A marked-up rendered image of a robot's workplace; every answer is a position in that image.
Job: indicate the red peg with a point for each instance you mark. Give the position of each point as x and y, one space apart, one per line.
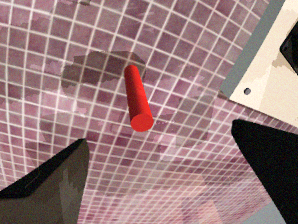
139 112

